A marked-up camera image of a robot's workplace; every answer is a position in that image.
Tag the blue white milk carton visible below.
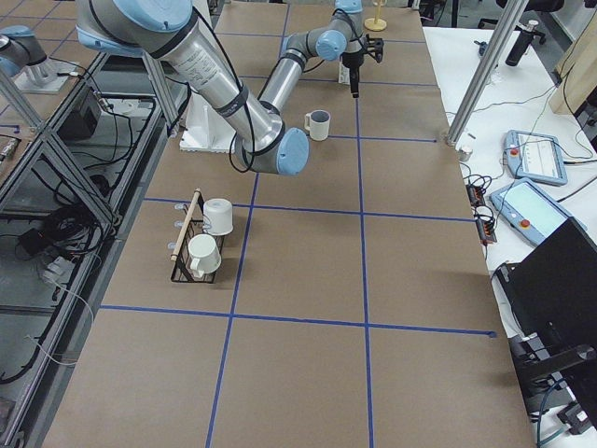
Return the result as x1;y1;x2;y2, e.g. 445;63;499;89
338;63;350;85

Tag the wooden mug tree stand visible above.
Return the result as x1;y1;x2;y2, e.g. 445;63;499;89
364;0;387;32

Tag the black monitor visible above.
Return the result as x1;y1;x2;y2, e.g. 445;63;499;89
496;217;596;422

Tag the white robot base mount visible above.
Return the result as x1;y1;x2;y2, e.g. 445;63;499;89
180;93;235;153

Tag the aluminium frame rail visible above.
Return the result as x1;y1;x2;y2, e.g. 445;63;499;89
1;72;118;247

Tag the white upside-down cup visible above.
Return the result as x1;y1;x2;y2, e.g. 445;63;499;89
202;198;233;236

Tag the black cylinder bottle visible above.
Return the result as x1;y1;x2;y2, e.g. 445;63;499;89
505;20;538;66

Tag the aluminium frame post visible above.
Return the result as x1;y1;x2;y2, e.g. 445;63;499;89
445;0;528;147

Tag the black power strip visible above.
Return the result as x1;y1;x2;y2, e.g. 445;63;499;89
465;184;497;246

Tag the white mug grey inside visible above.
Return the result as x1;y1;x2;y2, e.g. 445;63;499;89
304;110;331;142

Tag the black wire cup rack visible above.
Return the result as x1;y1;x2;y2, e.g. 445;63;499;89
170;188;218;284

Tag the far teach pendant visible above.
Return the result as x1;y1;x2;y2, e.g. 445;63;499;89
504;130;568;186

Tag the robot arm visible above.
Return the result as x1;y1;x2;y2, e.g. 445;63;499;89
76;1;309;175
259;0;367;114

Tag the white cup with lettering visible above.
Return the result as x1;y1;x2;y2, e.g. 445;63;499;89
187;233;221;278

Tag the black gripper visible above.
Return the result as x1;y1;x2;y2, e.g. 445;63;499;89
342;50;364;98

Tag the near teach pendant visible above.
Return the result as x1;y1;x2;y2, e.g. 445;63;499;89
490;178;573;246

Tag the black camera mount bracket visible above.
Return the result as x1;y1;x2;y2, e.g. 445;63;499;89
359;34;384;63

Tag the teach pendant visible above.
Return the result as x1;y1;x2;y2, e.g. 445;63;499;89
490;178;573;246
504;130;568;186

